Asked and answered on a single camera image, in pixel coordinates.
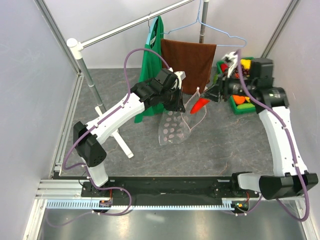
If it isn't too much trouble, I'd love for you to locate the green plastic tray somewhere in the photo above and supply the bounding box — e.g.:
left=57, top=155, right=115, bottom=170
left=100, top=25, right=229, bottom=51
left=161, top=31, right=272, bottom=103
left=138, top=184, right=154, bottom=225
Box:
left=214, top=57, right=256, bottom=115

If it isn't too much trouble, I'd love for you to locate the white metal clothes rack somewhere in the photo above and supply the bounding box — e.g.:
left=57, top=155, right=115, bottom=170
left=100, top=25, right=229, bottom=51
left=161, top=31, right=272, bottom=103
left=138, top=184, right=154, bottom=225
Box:
left=66, top=0, right=210, bottom=159

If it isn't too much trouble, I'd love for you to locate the clear pink-dotted zip bag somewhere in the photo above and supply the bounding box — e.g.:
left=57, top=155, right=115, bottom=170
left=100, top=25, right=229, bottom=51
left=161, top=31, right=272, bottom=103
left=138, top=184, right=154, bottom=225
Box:
left=158, top=87, right=207, bottom=146

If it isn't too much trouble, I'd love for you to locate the green shirt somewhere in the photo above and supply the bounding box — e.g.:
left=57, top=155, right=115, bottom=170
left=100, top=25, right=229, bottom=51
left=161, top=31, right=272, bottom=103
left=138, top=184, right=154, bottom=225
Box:
left=134, top=16, right=164, bottom=124

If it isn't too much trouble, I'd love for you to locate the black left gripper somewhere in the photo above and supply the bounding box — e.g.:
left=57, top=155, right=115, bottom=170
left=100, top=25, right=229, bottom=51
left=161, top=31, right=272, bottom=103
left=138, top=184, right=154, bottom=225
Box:
left=159, top=86, right=185, bottom=113

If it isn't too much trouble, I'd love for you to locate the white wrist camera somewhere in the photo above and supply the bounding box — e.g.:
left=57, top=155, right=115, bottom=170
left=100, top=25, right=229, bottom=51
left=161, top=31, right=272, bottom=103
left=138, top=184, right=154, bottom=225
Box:
left=222, top=51, right=239, bottom=78
left=168, top=67, right=186, bottom=89

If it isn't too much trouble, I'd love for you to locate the brown towel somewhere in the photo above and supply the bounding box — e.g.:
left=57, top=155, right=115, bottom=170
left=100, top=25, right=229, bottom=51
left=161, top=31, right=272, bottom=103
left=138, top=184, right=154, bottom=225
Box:
left=161, top=39, right=217, bottom=95

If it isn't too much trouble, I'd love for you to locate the light blue wire hanger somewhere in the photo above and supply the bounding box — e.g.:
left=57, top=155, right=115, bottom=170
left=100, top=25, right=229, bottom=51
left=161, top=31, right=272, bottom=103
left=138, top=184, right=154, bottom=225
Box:
left=161, top=0, right=248, bottom=48

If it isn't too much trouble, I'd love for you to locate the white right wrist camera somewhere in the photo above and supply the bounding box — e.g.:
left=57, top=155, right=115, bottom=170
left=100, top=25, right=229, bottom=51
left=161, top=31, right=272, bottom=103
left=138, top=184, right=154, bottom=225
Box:
left=222, top=51, right=239, bottom=78

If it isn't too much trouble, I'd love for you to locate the red toy chili pepper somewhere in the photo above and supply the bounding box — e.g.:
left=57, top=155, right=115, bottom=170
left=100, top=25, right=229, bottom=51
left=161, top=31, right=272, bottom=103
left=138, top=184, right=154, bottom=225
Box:
left=190, top=97, right=210, bottom=115

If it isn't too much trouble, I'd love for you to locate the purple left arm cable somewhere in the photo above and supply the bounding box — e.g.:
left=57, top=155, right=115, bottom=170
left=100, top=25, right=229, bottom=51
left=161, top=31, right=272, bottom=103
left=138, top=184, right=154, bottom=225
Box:
left=46, top=48, right=175, bottom=227

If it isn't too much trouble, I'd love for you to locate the green toy cucumber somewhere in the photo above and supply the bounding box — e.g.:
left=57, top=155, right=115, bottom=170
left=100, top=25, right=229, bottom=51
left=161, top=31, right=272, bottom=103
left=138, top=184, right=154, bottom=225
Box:
left=236, top=103, right=255, bottom=110

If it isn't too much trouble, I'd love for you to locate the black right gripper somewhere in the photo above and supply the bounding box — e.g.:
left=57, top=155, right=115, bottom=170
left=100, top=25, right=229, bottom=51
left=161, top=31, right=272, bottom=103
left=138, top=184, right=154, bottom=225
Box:
left=200, top=68, right=257, bottom=104

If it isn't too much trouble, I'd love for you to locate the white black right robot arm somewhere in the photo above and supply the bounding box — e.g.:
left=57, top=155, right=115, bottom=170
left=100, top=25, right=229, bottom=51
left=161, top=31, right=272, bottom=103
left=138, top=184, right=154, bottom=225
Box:
left=201, top=55, right=319, bottom=200

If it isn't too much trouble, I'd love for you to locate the grey slotted cable duct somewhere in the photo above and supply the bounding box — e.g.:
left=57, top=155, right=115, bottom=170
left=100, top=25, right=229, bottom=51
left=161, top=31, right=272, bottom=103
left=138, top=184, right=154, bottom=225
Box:
left=46, top=199, right=249, bottom=211

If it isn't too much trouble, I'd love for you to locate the orange toy fruit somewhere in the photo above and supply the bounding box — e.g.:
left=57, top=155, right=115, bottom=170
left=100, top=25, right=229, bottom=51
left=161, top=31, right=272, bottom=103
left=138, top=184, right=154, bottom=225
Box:
left=232, top=95, right=246, bottom=105

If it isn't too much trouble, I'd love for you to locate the yellow toy pear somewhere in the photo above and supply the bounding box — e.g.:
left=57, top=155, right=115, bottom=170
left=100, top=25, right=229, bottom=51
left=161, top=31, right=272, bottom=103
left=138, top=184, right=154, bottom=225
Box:
left=240, top=58, right=252, bottom=70

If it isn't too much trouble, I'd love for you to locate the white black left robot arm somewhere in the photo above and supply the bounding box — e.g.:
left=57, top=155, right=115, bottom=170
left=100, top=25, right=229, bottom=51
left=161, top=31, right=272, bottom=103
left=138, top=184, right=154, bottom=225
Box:
left=73, top=68, right=186, bottom=197

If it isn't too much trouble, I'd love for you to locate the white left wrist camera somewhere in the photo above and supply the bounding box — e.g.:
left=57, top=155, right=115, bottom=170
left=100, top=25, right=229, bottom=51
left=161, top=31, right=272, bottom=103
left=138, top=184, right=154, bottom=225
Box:
left=168, top=67, right=186, bottom=89

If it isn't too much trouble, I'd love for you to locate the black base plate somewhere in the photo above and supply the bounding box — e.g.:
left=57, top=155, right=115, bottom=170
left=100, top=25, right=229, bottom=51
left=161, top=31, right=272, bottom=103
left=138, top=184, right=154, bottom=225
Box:
left=81, top=176, right=259, bottom=201

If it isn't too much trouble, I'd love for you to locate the red toy bell pepper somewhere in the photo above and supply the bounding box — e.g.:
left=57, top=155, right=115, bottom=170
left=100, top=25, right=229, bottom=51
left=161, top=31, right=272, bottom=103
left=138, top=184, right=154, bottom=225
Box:
left=220, top=63, right=229, bottom=73

